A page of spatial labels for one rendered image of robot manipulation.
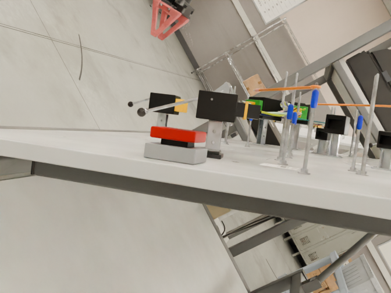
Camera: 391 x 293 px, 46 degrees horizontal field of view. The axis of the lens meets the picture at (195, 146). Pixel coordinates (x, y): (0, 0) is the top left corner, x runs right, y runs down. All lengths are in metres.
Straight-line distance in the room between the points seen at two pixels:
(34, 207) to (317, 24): 7.82
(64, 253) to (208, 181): 0.42
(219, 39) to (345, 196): 8.08
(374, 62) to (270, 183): 1.37
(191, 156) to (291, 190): 0.11
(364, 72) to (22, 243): 1.34
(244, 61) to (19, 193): 7.71
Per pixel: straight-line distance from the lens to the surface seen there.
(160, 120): 1.09
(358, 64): 1.75
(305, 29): 8.38
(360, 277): 4.80
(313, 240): 8.09
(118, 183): 0.62
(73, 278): 0.80
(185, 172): 0.44
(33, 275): 0.73
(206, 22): 8.56
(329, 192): 0.42
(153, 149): 0.48
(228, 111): 0.65
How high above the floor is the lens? 1.24
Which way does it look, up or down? 13 degrees down
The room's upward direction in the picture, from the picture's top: 61 degrees clockwise
